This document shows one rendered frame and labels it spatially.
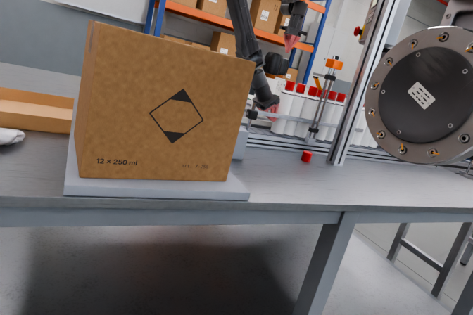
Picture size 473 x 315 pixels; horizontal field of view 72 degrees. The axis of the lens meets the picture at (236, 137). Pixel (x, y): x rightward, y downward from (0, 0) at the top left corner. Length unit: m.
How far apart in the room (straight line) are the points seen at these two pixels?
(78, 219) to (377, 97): 0.58
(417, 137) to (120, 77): 0.48
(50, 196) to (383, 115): 0.56
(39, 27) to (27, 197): 4.73
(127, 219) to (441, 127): 0.56
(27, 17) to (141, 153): 4.72
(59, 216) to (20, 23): 4.71
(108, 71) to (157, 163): 0.20
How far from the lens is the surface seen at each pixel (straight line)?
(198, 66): 0.63
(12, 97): 1.18
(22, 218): 0.69
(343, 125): 1.25
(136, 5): 5.28
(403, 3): 1.29
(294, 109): 1.25
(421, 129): 0.54
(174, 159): 0.66
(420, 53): 0.56
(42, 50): 5.31
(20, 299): 1.35
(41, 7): 5.28
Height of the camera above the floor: 1.12
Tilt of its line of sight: 14 degrees down
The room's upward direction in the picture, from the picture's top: 14 degrees clockwise
